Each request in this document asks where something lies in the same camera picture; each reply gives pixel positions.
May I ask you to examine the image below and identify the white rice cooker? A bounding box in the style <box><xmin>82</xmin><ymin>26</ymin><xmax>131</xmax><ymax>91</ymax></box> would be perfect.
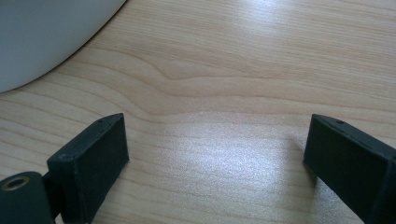
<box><xmin>0</xmin><ymin>0</ymin><xmax>127</xmax><ymax>94</ymax></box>

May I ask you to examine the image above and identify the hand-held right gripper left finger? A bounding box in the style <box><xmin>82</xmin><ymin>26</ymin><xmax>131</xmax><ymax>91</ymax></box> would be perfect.
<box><xmin>46</xmin><ymin>112</ymin><xmax>130</xmax><ymax>224</ymax></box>

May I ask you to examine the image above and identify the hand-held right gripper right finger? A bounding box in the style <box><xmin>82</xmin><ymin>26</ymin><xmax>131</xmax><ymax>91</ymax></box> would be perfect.
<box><xmin>303</xmin><ymin>113</ymin><xmax>396</xmax><ymax>224</ymax></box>

